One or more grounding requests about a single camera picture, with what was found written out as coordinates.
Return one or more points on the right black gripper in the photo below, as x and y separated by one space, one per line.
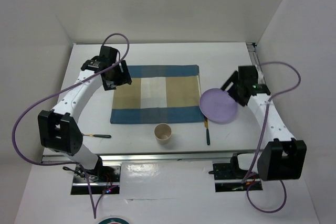
233 78

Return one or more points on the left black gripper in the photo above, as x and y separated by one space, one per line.
124 76

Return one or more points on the purple plate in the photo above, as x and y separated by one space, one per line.
218 106

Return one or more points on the blue tan white placemat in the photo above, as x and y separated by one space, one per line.
158 94

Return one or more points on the green handled gold knife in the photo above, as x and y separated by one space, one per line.
208 142

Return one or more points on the green handled gold fork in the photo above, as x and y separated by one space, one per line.
98 135

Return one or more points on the beige cup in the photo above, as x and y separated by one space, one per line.
162 133

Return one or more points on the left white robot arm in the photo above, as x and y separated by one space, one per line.
58 127

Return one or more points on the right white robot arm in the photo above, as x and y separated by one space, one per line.
279 155

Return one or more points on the green round sticker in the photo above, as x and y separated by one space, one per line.
113 220

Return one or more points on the right aluminium rail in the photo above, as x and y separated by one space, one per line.
256 58

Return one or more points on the aluminium rail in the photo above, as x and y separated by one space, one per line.
165 157
256 58

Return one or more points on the front aluminium rail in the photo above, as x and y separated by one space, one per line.
165 157

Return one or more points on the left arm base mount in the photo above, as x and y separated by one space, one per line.
108 181

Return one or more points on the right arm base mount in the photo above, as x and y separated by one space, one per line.
226 179

